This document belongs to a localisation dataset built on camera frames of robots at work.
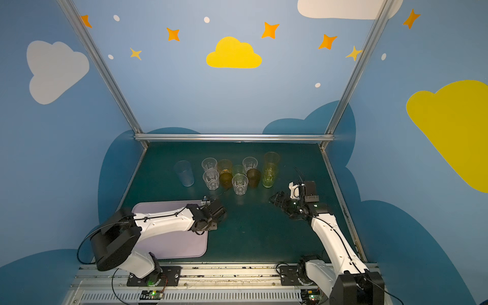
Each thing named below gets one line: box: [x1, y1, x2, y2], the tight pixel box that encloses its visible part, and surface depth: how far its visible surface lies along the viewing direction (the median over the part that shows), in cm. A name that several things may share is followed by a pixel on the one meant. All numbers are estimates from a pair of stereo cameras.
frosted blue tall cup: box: [174, 159, 196, 188], surface depth 100 cm
